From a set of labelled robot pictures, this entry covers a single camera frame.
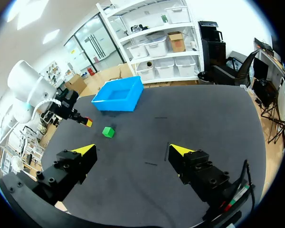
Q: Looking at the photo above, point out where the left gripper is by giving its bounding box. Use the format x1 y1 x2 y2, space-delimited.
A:
44 89 89 125

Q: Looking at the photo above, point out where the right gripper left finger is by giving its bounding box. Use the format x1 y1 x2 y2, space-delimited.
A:
32 143 98 207

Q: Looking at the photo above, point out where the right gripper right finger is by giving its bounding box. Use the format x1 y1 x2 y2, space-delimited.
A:
168 143 234 203

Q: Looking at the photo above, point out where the green cube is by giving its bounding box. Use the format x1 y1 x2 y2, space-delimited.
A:
102 126 115 138

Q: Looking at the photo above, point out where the blue plastic bin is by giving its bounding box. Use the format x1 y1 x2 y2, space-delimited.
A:
91 76 144 112

